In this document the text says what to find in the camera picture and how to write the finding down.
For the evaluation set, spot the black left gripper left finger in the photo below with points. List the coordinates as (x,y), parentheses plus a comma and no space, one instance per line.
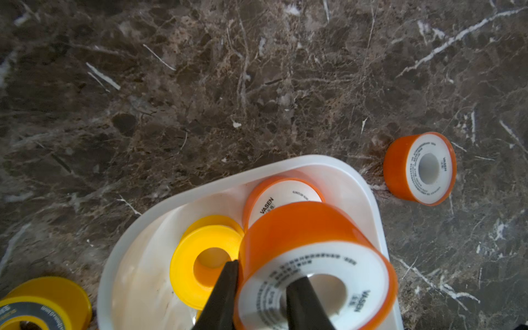
(218,312)

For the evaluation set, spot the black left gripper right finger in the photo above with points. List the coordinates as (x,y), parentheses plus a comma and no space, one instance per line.
(304,310)

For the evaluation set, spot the orange white tape roll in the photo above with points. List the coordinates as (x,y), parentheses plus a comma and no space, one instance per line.
(354,282)
(275,192)
(421,168)

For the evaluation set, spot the yellow tape roll navy label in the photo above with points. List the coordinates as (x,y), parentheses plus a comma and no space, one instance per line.
(48,302)

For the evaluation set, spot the white plastic storage box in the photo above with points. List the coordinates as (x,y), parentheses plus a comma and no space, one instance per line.
(135,290)

